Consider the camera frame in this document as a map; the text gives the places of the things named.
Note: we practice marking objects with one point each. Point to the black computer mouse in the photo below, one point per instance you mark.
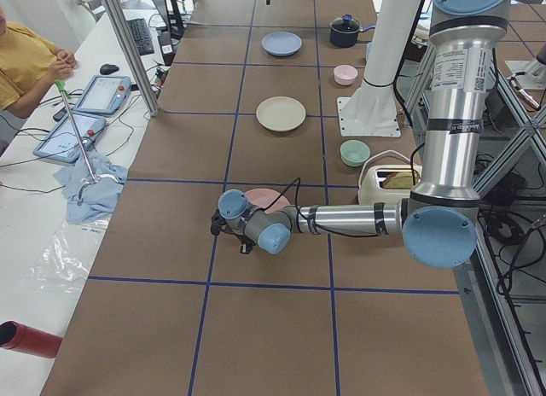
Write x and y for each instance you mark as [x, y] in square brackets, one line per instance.
[107, 69]

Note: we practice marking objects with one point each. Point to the upper teach pendant tablet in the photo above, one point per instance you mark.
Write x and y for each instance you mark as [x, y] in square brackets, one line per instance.
[104, 95]

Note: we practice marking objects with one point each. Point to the pink bowl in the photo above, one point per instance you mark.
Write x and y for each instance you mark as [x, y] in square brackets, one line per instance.
[345, 74]

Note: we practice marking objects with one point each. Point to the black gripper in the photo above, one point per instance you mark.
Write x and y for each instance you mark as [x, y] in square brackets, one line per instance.
[246, 247]

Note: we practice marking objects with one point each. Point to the lower teach pendant tablet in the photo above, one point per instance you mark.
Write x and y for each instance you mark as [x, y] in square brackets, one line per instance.
[61, 143]

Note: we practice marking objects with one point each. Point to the light blue cloth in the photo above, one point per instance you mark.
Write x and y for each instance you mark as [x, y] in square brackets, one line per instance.
[88, 201]

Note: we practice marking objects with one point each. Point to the beige plate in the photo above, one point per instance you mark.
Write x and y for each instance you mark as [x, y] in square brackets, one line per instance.
[281, 113]

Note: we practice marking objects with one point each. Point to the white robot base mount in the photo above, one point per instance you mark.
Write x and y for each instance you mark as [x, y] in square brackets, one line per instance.
[371, 111]

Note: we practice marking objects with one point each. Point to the black keyboard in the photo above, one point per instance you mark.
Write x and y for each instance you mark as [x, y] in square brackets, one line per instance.
[141, 36]

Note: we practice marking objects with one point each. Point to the clear plastic bag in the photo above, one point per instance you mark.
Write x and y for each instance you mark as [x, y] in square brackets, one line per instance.
[64, 265]

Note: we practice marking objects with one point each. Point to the red cylinder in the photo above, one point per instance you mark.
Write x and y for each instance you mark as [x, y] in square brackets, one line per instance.
[19, 337]

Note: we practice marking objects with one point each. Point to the pink plate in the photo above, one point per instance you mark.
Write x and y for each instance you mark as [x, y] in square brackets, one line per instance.
[268, 199]

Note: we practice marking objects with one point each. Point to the teach pendant tablet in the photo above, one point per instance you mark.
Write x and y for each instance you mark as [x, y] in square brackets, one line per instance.
[61, 143]
[104, 95]

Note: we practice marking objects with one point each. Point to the dark blue pot with lid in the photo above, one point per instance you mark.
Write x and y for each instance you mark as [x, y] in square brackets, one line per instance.
[344, 31]

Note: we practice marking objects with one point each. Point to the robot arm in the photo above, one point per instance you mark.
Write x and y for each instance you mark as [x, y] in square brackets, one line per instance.
[437, 219]

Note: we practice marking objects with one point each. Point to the person in yellow shirt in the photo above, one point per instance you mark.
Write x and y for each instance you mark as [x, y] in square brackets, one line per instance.
[30, 65]

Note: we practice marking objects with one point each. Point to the blue plate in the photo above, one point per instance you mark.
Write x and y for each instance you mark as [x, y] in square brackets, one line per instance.
[281, 43]

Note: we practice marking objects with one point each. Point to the aluminium frame post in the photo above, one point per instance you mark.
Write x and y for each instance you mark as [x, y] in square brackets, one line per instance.
[129, 48]

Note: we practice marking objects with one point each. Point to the cream toaster with bread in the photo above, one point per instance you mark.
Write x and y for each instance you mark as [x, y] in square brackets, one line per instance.
[387, 183]

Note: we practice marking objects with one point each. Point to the green handled grabber stick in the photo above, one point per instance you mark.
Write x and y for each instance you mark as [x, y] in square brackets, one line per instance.
[92, 178]

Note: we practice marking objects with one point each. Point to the green bowl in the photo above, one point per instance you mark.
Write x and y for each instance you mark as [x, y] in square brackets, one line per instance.
[354, 153]

